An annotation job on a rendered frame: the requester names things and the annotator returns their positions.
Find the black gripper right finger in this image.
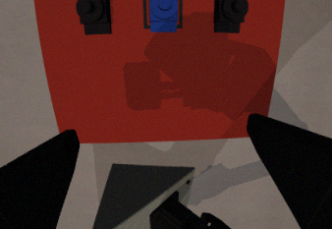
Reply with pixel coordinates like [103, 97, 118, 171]
[246, 113, 332, 229]

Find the red flat deck plate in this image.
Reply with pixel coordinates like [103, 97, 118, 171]
[34, 0, 285, 143]

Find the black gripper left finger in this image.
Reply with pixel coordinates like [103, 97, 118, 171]
[0, 129, 80, 229]

